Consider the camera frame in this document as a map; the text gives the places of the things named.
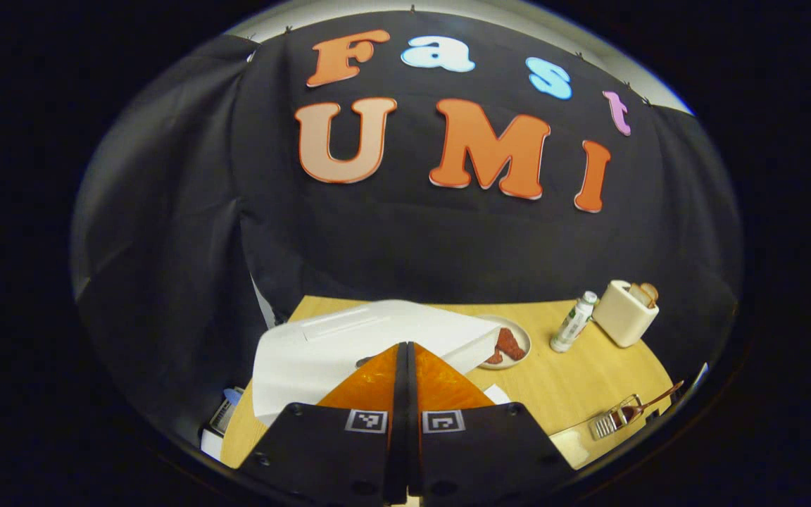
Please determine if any white green-label bottle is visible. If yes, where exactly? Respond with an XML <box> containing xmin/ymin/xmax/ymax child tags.
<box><xmin>550</xmin><ymin>291</ymin><xmax>598</xmax><ymax>353</ymax></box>

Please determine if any white round plate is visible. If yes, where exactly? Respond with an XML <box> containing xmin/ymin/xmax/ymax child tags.
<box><xmin>476</xmin><ymin>315</ymin><xmax>533</xmax><ymax>370</ymax></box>

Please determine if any white flat object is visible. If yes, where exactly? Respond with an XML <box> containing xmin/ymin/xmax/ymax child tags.
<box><xmin>199</xmin><ymin>428</ymin><xmax>225</xmax><ymax>462</ymax></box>

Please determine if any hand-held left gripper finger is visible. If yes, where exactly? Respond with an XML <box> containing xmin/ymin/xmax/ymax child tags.
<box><xmin>406</xmin><ymin>342</ymin><xmax>575</xmax><ymax>507</ymax></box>
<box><xmin>240</xmin><ymin>342</ymin><xmax>406</xmax><ymax>507</ymax></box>

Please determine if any white rice cooker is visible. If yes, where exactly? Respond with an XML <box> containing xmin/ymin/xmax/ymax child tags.
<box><xmin>252</xmin><ymin>299</ymin><xmax>503</xmax><ymax>427</ymax></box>

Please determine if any black backdrop cloth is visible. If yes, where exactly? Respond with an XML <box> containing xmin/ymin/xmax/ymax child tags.
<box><xmin>71</xmin><ymin>11</ymin><xmax>744</xmax><ymax>451</ymax></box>

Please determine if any cream toaster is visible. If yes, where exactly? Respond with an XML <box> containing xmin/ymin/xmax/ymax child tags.
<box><xmin>593</xmin><ymin>280</ymin><xmax>660</xmax><ymax>348</ymax></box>

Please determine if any wooden spoon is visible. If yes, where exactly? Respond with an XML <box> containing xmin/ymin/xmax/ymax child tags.
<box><xmin>617</xmin><ymin>380</ymin><xmax>685</xmax><ymax>423</ymax></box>

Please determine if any small grey device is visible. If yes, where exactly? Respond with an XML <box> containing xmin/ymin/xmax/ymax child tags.
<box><xmin>208</xmin><ymin>386</ymin><xmax>246</xmax><ymax>435</ymax></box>

